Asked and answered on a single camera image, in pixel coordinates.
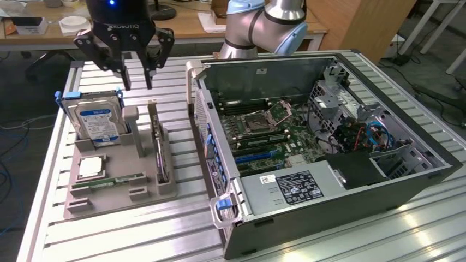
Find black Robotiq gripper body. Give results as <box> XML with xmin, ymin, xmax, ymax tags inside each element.
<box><xmin>86</xmin><ymin>0</ymin><xmax>157</xmax><ymax>55</ymax></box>

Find green graphics card black fan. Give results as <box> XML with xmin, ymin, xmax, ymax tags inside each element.
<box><xmin>147</xmin><ymin>99</ymin><xmax>171</xmax><ymax>184</ymax></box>

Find black RAM slot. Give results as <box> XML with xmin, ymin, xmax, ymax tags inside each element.
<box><xmin>219</xmin><ymin>99</ymin><xmax>265</xmax><ymax>108</ymax></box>
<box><xmin>222</xmin><ymin>105</ymin><xmax>270</xmax><ymax>114</ymax></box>

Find black expansion slot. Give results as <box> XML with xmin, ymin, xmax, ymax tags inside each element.
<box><xmin>233</xmin><ymin>144</ymin><xmax>277</xmax><ymax>157</ymax></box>

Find blue expansion slot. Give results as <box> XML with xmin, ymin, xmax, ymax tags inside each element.
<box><xmin>235</xmin><ymin>149</ymin><xmax>283</xmax><ymax>165</ymax></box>

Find wooden desk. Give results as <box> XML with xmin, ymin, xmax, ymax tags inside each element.
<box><xmin>0</xmin><ymin>0</ymin><xmax>329</xmax><ymax>59</ymax></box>

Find white square round holder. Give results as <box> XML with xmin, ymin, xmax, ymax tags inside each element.
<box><xmin>59</xmin><ymin>15</ymin><xmax>95</xmax><ymax>37</ymax></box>

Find black round lamp base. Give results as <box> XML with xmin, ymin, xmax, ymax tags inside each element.
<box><xmin>150</xmin><ymin>4</ymin><xmax>178</xmax><ymax>21</ymax></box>

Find blue disk caddy rails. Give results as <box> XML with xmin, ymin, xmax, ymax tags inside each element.
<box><xmin>54</xmin><ymin>87</ymin><xmax>127</xmax><ymax>134</ymax></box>

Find black chair base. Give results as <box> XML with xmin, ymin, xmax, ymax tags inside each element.
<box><xmin>22</xmin><ymin>50</ymin><xmax>76</xmax><ymax>80</ymax></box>

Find white paper stack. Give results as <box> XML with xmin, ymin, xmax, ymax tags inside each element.
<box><xmin>198</xmin><ymin>12</ymin><xmax>227</xmax><ymax>34</ymax></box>

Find brown cardboard box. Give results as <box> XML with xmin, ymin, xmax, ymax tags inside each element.
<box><xmin>211</xmin><ymin>0</ymin><xmax>230</xmax><ymax>19</ymax></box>

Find hard disk blue label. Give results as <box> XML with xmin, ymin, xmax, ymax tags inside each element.
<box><xmin>60</xmin><ymin>94</ymin><xmax>123</xmax><ymax>145</ymax></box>

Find white box black lid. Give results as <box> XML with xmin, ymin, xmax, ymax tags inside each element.
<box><xmin>16</xmin><ymin>17</ymin><xmax>50</xmax><ymax>35</ymax></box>

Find CPU socket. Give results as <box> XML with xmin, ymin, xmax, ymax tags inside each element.
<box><xmin>242</xmin><ymin>110</ymin><xmax>278</xmax><ymax>135</ymax></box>

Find silver CPU chip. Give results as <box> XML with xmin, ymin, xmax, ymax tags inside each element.
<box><xmin>79</xmin><ymin>157</ymin><xmax>106</xmax><ymax>178</ymax></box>

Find metal socket cover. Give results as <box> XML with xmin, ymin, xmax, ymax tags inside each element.
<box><xmin>267</xmin><ymin>100</ymin><xmax>294</xmax><ymax>128</ymax></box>

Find black RAM stick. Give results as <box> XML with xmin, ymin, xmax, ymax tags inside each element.
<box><xmin>238</xmin><ymin>132</ymin><xmax>289</xmax><ymax>146</ymax></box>

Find green RAM stick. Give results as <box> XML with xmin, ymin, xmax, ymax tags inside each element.
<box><xmin>71</xmin><ymin>174</ymin><xmax>146</xmax><ymax>189</ymax></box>

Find green motherboard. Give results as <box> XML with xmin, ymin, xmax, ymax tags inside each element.
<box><xmin>214</xmin><ymin>95</ymin><xmax>329</xmax><ymax>176</ymax></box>

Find metal disk bay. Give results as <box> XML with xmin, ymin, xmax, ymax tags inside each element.
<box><xmin>309</xmin><ymin>80</ymin><xmax>365</xmax><ymax>132</ymax></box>

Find grey parts rack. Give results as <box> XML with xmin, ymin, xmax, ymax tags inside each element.
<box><xmin>63</xmin><ymin>106</ymin><xmax>179</xmax><ymax>221</ymax></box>

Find wooden cabinet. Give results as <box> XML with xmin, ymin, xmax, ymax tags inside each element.
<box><xmin>319</xmin><ymin>0</ymin><xmax>418</xmax><ymax>64</ymax></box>

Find grey power supply unit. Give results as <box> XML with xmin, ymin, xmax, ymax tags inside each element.
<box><xmin>233</xmin><ymin>160</ymin><xmax>347</xmax><ymax>217</ymax></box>

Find black plastic air shroud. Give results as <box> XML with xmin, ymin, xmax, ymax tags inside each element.
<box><xmin>326</xmin><ymin>151</ymin><xmax>389</xmax><ymax>190</ymax></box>

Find open black PC case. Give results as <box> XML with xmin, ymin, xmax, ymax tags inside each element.
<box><xmin>186</xmin><ymin>53</ymin><xmax>464</xmax><ymax>260</ymax></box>

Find black stand foot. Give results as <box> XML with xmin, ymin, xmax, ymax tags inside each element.
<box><xmin>413</xmin><ymin>84</ymin><xmax>466</xmax><ymax>103</ymax></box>

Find blue floor cable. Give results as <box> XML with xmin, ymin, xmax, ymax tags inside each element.
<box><xmin>0</xmin><ymin>128</ymin><xmax>32</xmax><ymax>234</ymax></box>

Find red wire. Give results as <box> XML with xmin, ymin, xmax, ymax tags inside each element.
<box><xmin>354</xmin><ymin>126</ymin><xmax>366</xmax><ymax>150</ymax></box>

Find blue wire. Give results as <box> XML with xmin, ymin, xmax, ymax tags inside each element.
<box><xmin>366</xmin><ymin>121</ymin><xmax>397</xmax><ymax>150</ymax></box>

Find white table frame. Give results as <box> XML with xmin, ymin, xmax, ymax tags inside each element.
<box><xmin>398</xmin><ymin>0</ymin><xmax>466</xmax><ymax>75</ymax></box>

